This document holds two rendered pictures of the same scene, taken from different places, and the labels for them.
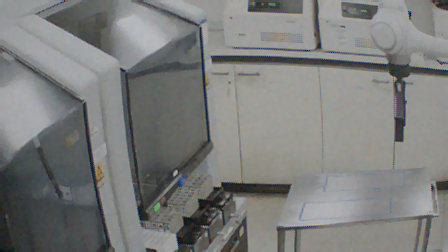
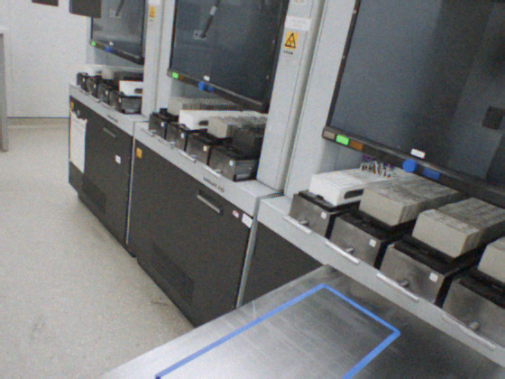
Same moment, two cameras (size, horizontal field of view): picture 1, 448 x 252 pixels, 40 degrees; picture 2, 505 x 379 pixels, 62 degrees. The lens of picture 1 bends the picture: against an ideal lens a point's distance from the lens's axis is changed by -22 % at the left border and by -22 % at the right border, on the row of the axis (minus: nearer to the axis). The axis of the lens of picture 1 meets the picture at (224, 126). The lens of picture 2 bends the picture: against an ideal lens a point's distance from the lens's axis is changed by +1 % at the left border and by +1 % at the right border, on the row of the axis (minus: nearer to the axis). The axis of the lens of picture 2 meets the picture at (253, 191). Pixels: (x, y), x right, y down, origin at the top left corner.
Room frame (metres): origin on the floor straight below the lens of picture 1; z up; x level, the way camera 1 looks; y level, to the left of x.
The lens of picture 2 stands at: (2.26, -0.84, 1.21)
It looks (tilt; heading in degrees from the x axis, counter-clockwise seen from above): 21 degrees down; 117
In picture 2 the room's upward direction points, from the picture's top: 11 degrees clockwise
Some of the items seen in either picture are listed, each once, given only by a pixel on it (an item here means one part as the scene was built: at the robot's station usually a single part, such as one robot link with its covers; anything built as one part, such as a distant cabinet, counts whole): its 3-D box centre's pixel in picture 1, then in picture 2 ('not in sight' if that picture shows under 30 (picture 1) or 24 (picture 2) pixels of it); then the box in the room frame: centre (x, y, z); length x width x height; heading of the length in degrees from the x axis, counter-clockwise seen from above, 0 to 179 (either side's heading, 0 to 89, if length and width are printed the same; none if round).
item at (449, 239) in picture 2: (189, 205); (439, 235); (2.25, 0.13, 0.85); 0.12 x 0.02 x 0.06; 160
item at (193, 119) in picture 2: not in sight; (216, 121); (1.32, 0.55, 0.83); 0.30 x 0.10 x 0.06; 71
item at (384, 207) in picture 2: (173, 223); (381, 207); (2.10, 0.18, 0.85); 0.12 x 0.02 x 0.06; 162
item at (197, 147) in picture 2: not in sight; (262, 143); (1.51, 0.63, 0.78); 0.73 x 0.14 x 0.09; 71
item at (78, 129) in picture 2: not in sight; (75, 141); (0.27, 0.70, 0.43); 0.27 x 0.02 x 0.36; 161
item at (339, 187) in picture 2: (130, 242); (355, 186); (1.99, 0.33, 0.83); 0.30 x 0.10 x 0.06; 71
